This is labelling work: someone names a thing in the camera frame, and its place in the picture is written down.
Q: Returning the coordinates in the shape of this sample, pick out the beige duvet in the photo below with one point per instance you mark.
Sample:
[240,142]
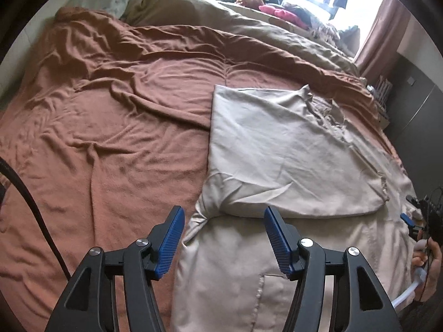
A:
[242,24]

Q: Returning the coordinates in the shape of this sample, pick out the pale green nightstand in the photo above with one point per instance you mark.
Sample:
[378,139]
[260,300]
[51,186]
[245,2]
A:
[382,116]

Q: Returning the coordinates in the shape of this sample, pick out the person's right hand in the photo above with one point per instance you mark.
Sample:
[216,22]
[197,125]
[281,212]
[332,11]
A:
[432,269]

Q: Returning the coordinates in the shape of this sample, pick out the brown bed sheet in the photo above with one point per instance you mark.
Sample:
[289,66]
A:
[103,128]

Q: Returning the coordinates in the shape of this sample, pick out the brown curtain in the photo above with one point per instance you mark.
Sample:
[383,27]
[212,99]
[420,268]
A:
[384,31]

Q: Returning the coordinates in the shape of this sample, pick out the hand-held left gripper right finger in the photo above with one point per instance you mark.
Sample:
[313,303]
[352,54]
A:
[278,238]

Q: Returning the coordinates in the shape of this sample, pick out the white tube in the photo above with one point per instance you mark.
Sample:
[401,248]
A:
[406,295]

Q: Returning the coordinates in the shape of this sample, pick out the pink cushion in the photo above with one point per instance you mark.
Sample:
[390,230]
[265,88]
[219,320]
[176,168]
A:
[278,11]

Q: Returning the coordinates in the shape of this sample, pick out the dark wardrobe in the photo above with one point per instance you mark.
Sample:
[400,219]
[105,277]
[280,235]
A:
[415,110]

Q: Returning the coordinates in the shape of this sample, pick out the beige pants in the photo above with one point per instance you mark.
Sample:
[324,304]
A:
[277,152]

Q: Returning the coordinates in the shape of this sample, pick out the pile of patterned clothes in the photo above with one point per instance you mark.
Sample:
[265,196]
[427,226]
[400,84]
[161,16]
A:
[325,29]

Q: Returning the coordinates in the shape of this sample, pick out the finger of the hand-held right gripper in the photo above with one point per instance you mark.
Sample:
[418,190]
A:
[413,200]
[405,218]

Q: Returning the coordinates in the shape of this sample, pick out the white pillow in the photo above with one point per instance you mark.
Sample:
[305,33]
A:
[103,1]

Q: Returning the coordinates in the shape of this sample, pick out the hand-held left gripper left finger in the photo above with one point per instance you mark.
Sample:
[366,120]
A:
[169,242]

